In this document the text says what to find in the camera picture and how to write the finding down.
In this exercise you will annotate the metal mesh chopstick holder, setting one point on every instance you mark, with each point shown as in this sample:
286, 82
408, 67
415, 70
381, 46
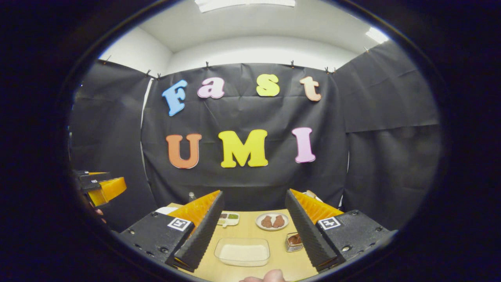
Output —
291, 247

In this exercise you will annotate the ceiling light panel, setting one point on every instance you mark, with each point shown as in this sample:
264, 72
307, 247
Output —
244, 4
377, 35

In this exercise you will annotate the brown meat piece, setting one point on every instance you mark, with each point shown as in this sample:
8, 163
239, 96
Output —
267, 222
278, 221

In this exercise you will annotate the clear rice tray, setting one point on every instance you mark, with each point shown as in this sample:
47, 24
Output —
242, 252

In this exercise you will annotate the white toaster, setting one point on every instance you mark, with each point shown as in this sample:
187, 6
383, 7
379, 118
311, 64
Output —
318, 199

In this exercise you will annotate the white round plate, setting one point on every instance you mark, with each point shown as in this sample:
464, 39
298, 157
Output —
274, 229

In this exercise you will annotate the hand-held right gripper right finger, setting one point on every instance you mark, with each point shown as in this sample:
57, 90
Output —
305, 235

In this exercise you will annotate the white rice cooker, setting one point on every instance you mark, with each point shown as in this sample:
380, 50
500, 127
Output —
166, 210

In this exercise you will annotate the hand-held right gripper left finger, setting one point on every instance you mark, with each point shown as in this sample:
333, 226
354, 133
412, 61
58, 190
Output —
203, 235

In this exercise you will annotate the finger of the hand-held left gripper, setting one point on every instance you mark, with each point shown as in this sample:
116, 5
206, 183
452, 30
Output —
92, 176
109, 190

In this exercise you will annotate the white divided dish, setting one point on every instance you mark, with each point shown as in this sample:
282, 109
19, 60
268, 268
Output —
229, 218

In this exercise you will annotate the toast slice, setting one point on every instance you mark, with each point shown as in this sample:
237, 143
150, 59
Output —
310, 193

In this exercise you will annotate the black backdrop cloth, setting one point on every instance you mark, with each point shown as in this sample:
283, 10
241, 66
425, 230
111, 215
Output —
242, 113

